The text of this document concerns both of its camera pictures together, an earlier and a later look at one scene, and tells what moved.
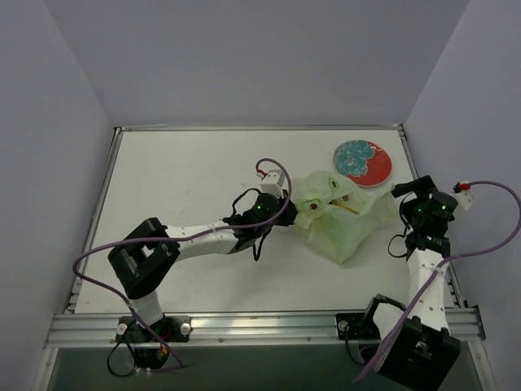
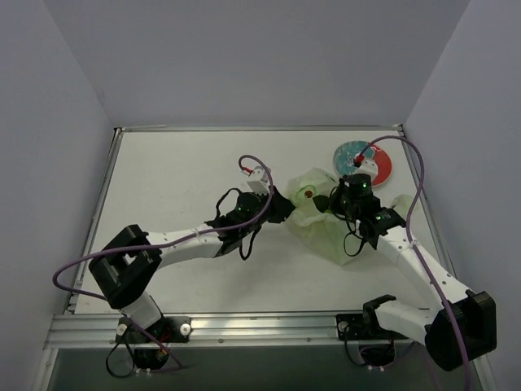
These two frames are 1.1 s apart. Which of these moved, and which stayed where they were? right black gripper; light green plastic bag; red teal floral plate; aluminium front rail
Moved: right black gripper
Stayed: aluminium front rail; light green plastic bag; red teal floral plate
